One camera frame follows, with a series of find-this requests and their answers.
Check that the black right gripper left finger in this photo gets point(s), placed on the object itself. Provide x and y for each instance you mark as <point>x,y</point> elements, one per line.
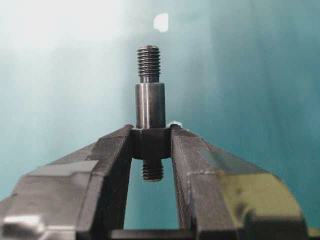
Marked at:
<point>81,196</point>

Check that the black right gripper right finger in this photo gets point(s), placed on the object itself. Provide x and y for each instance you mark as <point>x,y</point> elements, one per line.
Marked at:
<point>223,197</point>

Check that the dark metal threaded shaft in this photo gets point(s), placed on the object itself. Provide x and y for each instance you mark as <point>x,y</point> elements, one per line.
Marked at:
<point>150,138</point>

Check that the small white washer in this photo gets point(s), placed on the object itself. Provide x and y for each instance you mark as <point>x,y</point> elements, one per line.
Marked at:
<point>161,22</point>

